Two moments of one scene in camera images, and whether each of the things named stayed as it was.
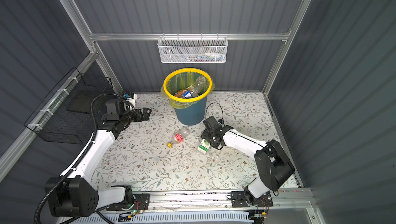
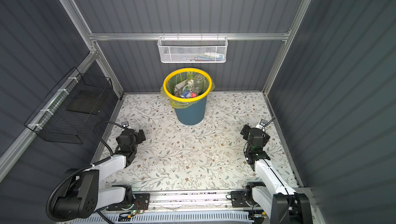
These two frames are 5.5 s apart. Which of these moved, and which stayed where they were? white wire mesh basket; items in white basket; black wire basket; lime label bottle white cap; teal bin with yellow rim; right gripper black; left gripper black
Moved: left gripper black; lime label bottle white cap; right gripper black
Stayed: items in white basket; black wire basket; teal bin with yellow rim; white wire mesh basket
